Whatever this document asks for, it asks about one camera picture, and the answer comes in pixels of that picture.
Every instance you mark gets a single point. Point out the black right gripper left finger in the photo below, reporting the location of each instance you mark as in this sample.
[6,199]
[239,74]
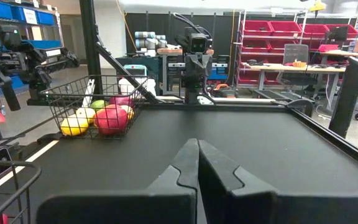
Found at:
[172,193]

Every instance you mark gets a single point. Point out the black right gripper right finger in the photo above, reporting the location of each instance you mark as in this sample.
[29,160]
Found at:
[228,199]

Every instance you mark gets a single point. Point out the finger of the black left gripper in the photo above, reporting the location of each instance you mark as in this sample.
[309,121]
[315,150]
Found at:
[201,63]
[196,63]

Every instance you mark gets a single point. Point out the yellow lemon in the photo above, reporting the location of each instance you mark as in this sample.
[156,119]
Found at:
[73,125]
[86,114]
[129,112]

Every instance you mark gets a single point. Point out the dark red apple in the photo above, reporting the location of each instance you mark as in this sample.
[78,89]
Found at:
[121,100]

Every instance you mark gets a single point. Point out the orange red mango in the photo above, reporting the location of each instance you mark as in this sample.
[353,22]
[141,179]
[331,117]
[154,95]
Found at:
[110,120]

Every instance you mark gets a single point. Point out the green lime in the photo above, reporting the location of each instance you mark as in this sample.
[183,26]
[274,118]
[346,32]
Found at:
[98,104]

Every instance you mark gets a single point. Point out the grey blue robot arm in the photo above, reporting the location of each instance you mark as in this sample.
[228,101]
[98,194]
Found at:
[149,39]

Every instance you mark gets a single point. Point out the black background robot arm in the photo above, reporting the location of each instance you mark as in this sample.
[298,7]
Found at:
[26,62]

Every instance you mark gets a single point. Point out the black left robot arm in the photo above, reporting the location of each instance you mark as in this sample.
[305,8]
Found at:
[197,90]

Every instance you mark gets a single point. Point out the blue drawer unit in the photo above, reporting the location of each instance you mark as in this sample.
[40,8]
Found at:
[218,71]

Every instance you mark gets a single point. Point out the wooden bench top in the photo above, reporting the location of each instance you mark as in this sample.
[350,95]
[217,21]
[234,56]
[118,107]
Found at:
[169,51]

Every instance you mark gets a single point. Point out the orange black tool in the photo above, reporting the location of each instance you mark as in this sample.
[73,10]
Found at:
[221,87]

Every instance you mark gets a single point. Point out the metal storage shelf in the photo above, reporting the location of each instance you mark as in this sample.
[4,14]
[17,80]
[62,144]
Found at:
[239,46]

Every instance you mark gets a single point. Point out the black partition panel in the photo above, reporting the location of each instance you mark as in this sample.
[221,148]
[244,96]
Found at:
[166,25]

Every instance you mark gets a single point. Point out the red storage bin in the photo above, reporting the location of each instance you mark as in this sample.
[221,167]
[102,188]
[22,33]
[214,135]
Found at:
[353,31]
[255,45]
[256,28]
[314,30]
[247,76]
[286,28]

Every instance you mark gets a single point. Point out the teal plastic box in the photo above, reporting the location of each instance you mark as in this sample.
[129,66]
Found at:
[135,70]

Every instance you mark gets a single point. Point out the white box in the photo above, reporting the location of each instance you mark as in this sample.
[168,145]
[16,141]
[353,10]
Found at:
[137,87]

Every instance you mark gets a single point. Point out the grey mesh office chair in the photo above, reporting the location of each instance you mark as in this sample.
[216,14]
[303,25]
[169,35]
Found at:
[295,53]

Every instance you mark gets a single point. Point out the light wooden work table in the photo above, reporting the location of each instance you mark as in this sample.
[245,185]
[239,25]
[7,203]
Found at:
[322,69]

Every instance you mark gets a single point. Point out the yellow lamp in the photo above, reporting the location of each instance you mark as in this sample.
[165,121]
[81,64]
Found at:
[317,5]

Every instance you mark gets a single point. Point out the black computer monitor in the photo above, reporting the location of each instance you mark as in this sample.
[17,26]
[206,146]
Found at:
[337,34]

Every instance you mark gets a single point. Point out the black ribbed floor pole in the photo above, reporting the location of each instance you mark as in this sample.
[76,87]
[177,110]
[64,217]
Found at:
[348,93]

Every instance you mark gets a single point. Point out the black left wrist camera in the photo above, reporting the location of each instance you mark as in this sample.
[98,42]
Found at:
[198,43]

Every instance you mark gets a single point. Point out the black diagonal frame strut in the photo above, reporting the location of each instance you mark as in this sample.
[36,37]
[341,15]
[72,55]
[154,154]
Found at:
[126,73]

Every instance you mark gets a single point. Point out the black vertical frame post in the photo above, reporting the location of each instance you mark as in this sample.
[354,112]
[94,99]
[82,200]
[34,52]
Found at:
[89,46]

